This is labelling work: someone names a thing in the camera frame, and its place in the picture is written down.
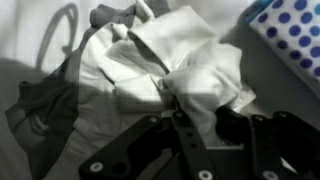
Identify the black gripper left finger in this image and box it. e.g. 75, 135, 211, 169
78, 111, 218, 180

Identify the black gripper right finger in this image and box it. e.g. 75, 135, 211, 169
215, 106, 320, 180

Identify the white and grey garment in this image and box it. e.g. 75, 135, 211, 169
4, 0, 258, 180

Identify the white bed mattress sheet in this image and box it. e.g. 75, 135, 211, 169
0, 0, 320, 180

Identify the folded white shirt blue trim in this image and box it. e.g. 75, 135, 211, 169
244, 0, 320, 96

